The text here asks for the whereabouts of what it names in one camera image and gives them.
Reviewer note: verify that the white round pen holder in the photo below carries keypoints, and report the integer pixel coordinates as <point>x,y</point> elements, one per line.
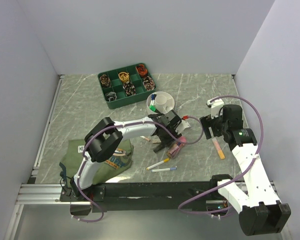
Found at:
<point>164,103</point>

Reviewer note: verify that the pink capped pencil tube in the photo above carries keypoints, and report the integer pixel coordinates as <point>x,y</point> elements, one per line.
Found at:
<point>174,150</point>

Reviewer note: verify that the green folded t-shirt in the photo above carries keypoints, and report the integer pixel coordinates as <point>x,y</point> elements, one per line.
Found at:
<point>120,161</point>

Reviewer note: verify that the dark floral rolled sock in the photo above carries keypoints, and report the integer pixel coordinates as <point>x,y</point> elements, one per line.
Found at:
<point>129,89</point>

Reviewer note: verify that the white pen yellow cap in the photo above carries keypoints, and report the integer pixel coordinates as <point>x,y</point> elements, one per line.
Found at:
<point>157,164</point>

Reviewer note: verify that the black front base bar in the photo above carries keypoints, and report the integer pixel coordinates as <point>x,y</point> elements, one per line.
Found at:
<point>134,196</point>

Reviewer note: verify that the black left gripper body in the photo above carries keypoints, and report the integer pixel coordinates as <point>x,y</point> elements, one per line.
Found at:
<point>167,138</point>

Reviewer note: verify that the orange black rolled sock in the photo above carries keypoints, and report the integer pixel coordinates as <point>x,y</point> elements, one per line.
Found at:
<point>141,70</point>

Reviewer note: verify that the grey rolled sock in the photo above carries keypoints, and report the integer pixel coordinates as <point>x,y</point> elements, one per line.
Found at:
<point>110,96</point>

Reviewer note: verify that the beige eraser block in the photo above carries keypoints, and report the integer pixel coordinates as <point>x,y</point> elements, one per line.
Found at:
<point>156,141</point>

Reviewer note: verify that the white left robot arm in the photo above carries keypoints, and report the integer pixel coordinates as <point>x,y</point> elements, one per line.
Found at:
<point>103,140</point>

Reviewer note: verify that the green divided organizer tray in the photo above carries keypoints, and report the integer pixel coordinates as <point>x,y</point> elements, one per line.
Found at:
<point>135,79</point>

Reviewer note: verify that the yellow patterned rolled sock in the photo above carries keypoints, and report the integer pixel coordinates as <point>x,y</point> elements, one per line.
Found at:
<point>124,77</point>

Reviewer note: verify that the pink patterned rolled sock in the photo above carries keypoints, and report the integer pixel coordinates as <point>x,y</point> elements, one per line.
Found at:
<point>148,83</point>

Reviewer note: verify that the brown patterned rolled sock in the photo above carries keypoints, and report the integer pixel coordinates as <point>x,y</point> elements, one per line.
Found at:
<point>105,81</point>

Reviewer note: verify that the white pen brown cap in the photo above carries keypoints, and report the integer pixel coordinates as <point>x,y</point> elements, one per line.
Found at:
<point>145,138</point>

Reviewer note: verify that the pink orange highlighter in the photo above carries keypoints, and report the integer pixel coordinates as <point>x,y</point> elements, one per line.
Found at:
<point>218,149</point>

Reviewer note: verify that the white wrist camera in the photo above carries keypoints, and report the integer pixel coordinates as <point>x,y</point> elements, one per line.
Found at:
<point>184,125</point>
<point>215,107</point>

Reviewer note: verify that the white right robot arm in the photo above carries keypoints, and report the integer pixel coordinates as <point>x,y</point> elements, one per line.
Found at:
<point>259,208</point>

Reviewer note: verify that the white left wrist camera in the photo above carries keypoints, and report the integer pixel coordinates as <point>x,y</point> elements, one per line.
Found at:
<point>184,125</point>

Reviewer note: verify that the black marker green cap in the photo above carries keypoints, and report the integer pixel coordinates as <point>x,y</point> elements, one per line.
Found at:
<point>152,108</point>

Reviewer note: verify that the white pen light blue cap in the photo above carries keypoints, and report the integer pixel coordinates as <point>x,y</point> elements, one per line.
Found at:
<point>164,169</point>

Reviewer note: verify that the black marker orange cap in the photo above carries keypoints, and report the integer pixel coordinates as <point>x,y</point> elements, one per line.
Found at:
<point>159,147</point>

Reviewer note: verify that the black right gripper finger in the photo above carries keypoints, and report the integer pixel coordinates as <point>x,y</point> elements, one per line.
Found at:
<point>206,121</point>
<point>207,130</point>

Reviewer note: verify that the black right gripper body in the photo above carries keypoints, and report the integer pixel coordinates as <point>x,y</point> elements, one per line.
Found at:
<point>219,125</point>

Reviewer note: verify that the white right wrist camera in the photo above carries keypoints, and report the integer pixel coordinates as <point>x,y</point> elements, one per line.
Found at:
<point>215,107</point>

